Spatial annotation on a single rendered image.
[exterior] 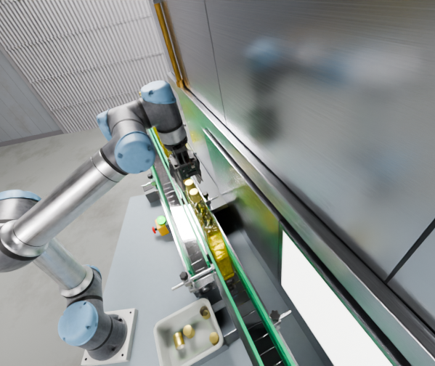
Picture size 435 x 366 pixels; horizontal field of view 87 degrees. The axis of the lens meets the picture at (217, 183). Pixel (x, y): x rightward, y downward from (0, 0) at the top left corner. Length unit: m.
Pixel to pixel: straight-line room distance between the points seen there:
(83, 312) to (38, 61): 3.94
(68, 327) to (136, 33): 3.51
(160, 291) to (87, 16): 3.56
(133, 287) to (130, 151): 0.86
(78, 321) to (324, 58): 0.94
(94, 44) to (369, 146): 3.95
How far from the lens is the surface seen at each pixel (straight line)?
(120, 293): 1.25
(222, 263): 0.98
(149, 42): 3.87
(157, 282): 1.18
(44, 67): 4.50
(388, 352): 0.46
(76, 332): 0.96
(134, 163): 0.47
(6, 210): 0.74
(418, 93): 0.25
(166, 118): 0.60
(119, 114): 0.58
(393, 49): 0.26
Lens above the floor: 1.75
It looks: 44 degrees down
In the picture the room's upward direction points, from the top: 15 degrees counter-clockwise
